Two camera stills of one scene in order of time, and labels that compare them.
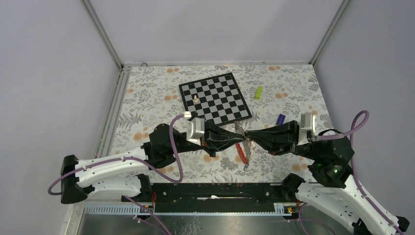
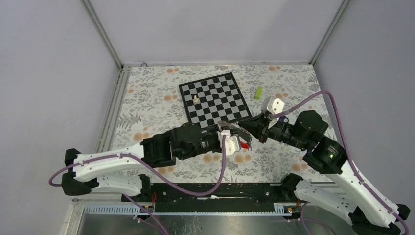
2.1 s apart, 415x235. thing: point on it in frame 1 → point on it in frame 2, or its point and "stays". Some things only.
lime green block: [259, 93] stays
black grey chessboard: [216, 99] stays
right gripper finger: [280, 132] → [253, 126]
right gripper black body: [292, 142] → [273, 132]
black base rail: [171, 198] stays
